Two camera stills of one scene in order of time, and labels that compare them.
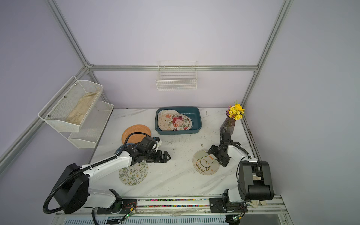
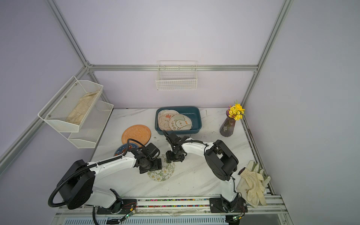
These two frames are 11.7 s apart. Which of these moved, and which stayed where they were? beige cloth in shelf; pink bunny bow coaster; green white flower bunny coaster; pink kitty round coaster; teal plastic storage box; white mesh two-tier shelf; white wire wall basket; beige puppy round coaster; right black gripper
Moved: beige puppy round coaster; green white flower bunny coaster; right black gripper
Stayed: pink bunny bow coaster; white mesh two-tier shelf; white wire wall basket; pink kitty round coaster; beige cloth in shelf; teal plastic storage box
